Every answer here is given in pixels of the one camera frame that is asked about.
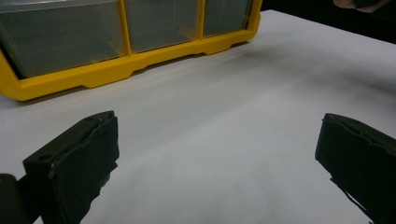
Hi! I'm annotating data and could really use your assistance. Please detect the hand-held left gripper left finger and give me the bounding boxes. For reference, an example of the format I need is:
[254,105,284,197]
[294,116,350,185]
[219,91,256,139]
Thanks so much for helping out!
[22,110,120,224]

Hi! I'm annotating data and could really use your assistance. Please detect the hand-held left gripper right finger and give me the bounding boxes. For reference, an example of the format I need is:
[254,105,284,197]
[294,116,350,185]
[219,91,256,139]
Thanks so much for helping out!
[315,112,396,224]

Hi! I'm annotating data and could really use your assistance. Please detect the yellow black drawer organizer cabinet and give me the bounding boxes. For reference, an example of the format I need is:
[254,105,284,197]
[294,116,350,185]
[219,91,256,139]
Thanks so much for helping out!
[0,0,264,103]

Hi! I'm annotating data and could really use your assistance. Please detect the clear plastic drawer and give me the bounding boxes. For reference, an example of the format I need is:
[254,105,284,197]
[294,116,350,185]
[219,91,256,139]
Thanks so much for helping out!
[124,0,201,54]
[204,0,253,38]

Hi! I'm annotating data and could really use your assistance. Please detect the white table mat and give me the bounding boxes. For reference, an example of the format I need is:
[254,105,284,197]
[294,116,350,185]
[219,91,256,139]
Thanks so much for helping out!
[0,8,396,224]

